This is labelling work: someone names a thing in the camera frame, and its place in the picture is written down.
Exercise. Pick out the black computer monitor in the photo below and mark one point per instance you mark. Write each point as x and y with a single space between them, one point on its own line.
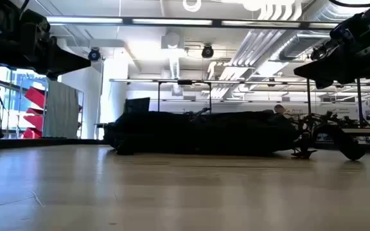
137 106

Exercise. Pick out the silver ventilation duct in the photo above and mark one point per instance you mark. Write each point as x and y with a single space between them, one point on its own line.
304 41

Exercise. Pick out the grey curtain panel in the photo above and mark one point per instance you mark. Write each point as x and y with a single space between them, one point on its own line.
61 109

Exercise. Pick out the person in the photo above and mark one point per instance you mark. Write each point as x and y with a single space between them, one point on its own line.
279 109

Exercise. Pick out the black ceiling spotlight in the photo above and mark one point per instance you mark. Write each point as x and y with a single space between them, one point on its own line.
318 53
207 51
94 54

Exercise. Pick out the red stepped shelf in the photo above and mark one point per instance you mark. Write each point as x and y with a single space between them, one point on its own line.
34 96

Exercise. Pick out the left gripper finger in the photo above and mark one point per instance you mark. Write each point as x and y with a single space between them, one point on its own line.
66 62

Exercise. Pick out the robot workstation with black frame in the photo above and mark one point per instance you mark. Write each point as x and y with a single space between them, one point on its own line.
359 106

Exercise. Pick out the black backpack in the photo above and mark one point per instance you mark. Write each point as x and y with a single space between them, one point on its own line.
204 134

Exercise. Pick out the black stand frame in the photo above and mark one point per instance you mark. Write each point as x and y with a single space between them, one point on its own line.
158 96

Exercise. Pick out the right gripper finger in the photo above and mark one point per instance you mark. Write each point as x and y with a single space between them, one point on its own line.
326 69

